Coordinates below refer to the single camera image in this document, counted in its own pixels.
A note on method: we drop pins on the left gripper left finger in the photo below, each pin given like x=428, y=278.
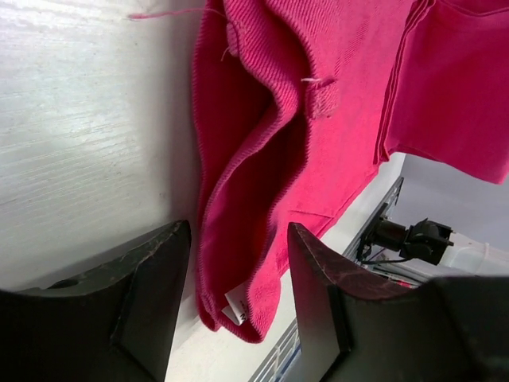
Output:
x=114, y=322

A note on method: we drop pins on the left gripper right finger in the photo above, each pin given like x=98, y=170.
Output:
x=355, y=325

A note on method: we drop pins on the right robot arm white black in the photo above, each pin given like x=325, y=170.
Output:
x=427, y=249

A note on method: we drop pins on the pink trousers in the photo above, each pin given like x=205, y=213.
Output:
x=297, y=104

